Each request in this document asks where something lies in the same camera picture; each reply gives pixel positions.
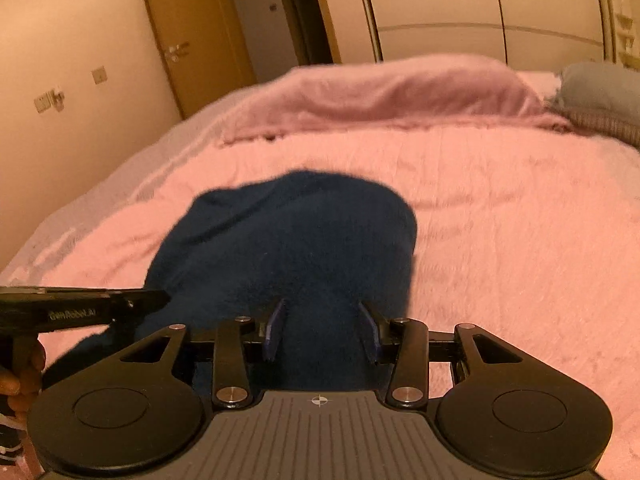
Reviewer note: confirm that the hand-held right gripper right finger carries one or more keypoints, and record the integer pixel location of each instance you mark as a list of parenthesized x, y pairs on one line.
[(369, 331)]

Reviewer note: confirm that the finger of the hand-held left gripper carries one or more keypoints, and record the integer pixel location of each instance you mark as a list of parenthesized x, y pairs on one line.
[(145, 302)]

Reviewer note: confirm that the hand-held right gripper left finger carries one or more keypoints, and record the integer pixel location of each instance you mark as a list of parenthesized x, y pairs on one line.
[(274, 329)]

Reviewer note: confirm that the dark blue garment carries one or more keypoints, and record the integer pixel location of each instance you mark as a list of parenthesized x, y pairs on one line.
[(295, 250)]

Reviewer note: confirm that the person's left hand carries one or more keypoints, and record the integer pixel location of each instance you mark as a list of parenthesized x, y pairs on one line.
[(27, 375)]

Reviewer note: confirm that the pink bed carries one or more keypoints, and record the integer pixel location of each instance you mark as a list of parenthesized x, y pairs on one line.
[(500, 220)]

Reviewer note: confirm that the folded mauve blanket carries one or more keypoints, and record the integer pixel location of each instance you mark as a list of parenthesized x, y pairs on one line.
[(380, 92)]

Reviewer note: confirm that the wooden door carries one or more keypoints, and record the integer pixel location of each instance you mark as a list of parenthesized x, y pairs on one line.
[(200, 35)]

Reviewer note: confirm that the ribbed grey cushion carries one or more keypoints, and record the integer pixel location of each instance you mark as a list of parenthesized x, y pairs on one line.
[(610, 127)]

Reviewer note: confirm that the grey pillow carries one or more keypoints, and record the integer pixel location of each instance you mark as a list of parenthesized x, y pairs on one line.
[(597, 87)]

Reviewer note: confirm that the cream wardrobe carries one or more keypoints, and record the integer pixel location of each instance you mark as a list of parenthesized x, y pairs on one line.
[(465, 10)]

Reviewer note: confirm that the wall socket plate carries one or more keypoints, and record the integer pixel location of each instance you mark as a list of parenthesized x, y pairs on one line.
[(49, 100)]

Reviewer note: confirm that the square wall switch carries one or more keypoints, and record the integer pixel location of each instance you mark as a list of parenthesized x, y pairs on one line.
[(100, 74)]

